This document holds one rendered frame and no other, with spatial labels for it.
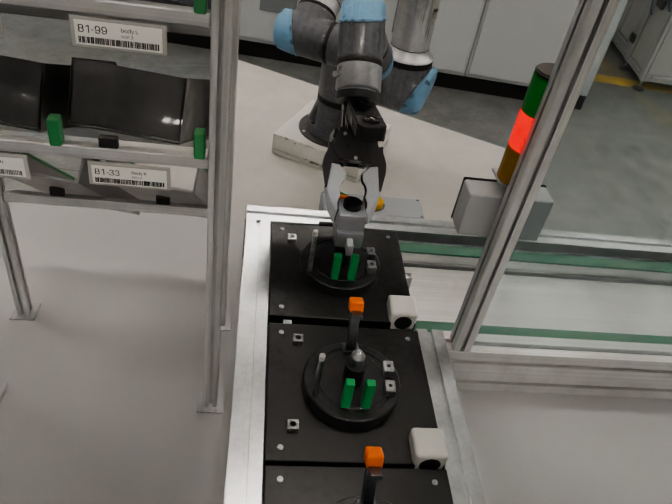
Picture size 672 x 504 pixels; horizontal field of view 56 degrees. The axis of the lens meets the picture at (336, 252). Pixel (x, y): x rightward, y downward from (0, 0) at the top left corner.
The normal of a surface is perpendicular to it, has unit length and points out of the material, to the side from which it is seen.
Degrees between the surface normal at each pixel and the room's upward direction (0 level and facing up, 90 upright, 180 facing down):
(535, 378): 90
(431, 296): 0
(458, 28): 90
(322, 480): 0
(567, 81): 90
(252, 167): 0
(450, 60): 90
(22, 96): 65
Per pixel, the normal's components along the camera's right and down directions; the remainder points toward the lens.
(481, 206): 0.06, 0.65
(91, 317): 0.14, -0.76
